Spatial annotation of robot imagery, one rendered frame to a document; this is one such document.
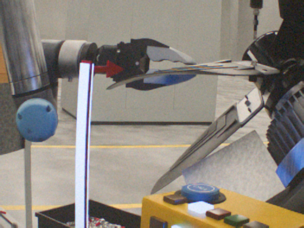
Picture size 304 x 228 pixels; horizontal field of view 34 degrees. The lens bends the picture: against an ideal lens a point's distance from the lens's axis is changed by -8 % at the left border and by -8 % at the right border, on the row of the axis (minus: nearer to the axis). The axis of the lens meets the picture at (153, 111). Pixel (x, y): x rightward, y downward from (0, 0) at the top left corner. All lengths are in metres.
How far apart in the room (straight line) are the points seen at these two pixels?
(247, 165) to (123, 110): 6.36
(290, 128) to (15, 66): 0.48
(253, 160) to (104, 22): 6.21
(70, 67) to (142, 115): 6.37
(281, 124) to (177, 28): 6.57
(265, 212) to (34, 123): 0.48
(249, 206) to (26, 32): 0.52
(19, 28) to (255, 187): 0.48
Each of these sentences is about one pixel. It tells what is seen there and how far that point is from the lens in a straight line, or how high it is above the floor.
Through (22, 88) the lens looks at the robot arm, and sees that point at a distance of 0.89.
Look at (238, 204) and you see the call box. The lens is 0.53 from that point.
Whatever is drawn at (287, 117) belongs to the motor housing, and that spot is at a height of 1.12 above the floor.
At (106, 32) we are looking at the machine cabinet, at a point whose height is 1.25.
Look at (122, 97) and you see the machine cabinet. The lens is 7.20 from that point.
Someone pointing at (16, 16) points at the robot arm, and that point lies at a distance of 0.88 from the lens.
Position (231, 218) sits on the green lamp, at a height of 1.08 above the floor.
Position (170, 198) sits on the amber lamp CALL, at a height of 1.08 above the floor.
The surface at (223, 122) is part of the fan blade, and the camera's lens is 1.06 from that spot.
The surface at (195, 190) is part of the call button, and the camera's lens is 0.53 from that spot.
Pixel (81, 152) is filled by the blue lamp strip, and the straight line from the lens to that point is 0.74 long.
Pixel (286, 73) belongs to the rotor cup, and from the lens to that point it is 0.98.
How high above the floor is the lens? 1.23
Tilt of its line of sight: 8 degrees down
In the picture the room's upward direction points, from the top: 4 degrees clockwise
